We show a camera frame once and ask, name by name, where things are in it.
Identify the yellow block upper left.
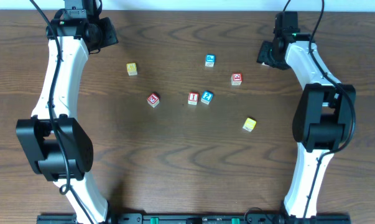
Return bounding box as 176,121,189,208
126,63,138,76

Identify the red picture block right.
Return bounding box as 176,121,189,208
231,73,243,86

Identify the yellow block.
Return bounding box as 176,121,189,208
126,63,138,76
243,118,257,132

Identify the blue picture block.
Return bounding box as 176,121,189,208
205,54,216,67

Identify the red block tilted centre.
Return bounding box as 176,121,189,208
147,93,160,108

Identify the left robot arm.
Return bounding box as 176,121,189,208
16,0,118,223

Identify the yellow block lower right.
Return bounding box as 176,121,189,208
243,118,257,132

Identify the blue number 2 block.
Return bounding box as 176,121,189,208
201,91,214,105

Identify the red letter I block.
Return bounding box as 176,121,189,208
188,92,199,105

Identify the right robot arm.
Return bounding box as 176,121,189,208
257,11,356,223

